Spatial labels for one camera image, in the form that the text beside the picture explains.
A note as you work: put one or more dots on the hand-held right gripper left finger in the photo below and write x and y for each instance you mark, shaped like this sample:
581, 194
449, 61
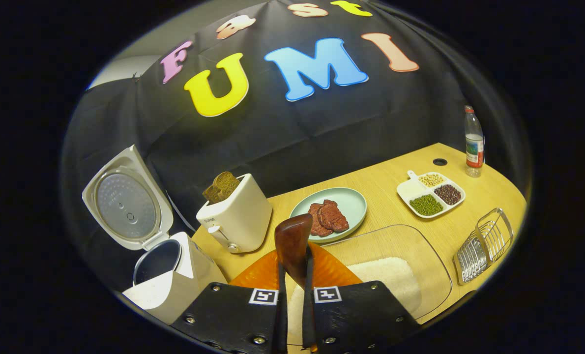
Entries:
281, 324

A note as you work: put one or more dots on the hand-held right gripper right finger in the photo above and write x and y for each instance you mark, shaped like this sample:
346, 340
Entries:
308, 324

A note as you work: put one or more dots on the brown wooden spoon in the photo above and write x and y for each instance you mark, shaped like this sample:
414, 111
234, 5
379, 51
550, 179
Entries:
292, 241

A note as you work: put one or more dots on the white rice cooker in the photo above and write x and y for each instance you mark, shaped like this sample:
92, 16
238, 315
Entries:
174, 295

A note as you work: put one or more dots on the red meat slice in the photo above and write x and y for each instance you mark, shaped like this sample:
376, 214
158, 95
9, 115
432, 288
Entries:
336, 219
317, 221

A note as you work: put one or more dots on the white toaster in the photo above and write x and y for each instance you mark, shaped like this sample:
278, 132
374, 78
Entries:
243, 216

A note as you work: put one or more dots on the clear glass tray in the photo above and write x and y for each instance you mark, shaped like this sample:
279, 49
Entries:
395, 243

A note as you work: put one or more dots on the pale green plate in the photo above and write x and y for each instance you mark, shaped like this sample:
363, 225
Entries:
354, 204

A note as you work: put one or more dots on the brown toast slice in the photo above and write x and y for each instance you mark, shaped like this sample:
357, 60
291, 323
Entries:
221, 187

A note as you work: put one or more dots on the white divided bean dish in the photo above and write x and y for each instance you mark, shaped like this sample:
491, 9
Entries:
410, 189

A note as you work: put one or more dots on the clear plastic water bottle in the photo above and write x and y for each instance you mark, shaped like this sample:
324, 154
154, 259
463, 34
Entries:
474, 147

